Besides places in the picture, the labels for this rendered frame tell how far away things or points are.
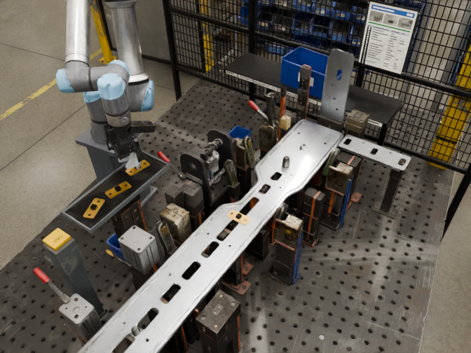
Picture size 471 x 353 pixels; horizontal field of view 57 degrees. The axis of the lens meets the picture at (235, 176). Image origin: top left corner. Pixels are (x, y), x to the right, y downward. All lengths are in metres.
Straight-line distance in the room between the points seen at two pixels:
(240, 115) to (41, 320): 1.49
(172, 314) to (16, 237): 1.95
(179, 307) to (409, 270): 0.97
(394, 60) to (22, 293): 1.86
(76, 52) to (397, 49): 1.35
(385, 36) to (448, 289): 1.49
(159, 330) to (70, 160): 2.42
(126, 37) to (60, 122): 2.44
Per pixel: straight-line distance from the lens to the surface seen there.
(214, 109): 2.62
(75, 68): 1.47
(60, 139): 3.83
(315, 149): 1.87
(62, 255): 1.44
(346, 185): 1.76
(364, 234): 1.97
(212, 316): 1.32
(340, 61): 1.90
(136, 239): 1.41
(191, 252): 1.49
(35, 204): 3.33
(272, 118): 1.83
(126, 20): 1.66
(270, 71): 2.32
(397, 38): 2.09
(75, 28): 1.55
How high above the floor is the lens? 2.19
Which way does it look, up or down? 44 degrees down
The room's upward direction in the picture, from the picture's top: 2 degrees counter-clockwise
